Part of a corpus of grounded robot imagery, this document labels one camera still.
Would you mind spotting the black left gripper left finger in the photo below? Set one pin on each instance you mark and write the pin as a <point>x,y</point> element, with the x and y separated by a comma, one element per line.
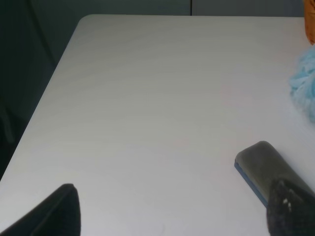
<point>57,215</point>

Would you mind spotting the orange wicker basket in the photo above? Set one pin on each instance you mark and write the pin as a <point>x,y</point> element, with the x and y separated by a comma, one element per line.
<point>309,17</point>

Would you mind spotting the blue mesh bath loofah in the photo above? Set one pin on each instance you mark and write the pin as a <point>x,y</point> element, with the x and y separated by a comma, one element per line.
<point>302,84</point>

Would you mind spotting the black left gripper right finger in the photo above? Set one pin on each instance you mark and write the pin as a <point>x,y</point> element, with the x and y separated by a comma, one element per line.
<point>290,210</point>

